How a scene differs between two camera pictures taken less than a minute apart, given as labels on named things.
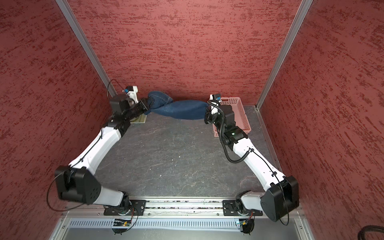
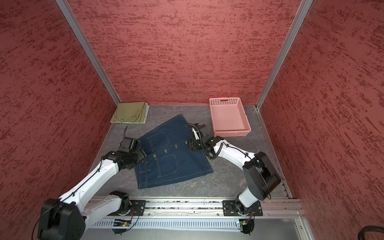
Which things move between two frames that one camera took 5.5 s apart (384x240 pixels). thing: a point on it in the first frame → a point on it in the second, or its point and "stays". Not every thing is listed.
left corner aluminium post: (87, 46) stays
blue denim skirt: (164, 106) → (168, 157)
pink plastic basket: (241, 117) stays
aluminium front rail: (155, 208) stays
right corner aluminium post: (305, 6) stays
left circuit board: (122, 222) stays
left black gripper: (144, 102) → (142, 155)
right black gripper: (208, 119) → (192, 143)
